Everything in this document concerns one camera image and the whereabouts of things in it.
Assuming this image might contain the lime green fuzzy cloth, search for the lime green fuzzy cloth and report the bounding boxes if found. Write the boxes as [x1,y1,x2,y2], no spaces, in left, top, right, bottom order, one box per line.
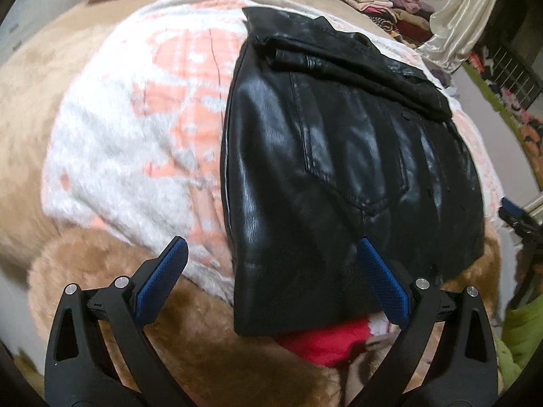
[501,297,543,374]

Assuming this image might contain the white and orange bear blanket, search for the white and orange bear blanket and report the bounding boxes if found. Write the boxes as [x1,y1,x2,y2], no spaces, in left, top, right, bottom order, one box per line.
[40,0,505,306]

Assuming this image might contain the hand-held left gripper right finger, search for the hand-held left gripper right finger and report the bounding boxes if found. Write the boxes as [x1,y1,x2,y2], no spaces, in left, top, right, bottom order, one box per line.
[352,238,499,407]

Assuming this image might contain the black leather jacket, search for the black leather jacket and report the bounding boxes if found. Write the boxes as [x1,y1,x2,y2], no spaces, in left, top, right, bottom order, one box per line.
[220,6,486,337]

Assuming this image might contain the purple cloth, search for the purple cloth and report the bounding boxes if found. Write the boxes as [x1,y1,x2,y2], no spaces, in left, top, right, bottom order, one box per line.
[424,61,461,98]

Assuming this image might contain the black metal rail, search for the black metal rail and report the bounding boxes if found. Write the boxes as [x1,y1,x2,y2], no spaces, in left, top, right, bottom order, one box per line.
[475,38,543,111]

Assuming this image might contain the red cloth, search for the red cloth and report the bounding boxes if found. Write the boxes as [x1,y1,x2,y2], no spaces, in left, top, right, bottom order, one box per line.
[276,320,382,367]

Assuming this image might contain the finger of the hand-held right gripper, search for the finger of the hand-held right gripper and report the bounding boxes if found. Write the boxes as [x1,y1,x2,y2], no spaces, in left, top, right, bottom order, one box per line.
[500,197,527,221]

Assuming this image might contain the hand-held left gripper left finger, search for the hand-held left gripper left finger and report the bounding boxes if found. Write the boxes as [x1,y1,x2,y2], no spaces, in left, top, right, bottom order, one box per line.
[44,236,189,407]

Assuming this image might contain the pile of folded clothes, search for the pile of folded clothes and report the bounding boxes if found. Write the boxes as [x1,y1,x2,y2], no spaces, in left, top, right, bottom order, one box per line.
[339,0,437,49]

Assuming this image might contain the tan fluffy blanket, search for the tan fluffy blanket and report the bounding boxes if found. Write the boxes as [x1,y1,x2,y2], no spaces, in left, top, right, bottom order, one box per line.
[0,0,501,407]

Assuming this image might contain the green mat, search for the green mat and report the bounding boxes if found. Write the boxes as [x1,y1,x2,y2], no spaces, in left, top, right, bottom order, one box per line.
[462,59,543,166]

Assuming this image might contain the white wardrobe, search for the white wardrobe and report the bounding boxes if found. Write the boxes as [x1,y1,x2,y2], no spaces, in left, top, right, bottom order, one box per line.
[0,0,77,64]

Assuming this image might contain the cream satin curtain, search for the cream satin curtain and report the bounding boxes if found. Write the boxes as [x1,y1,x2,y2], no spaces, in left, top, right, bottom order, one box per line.
[418,0,505,73]

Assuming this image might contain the scattered colourful clothes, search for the scattered colourful clothes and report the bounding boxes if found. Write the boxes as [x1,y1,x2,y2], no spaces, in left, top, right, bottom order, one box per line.
[467,49,543,153]

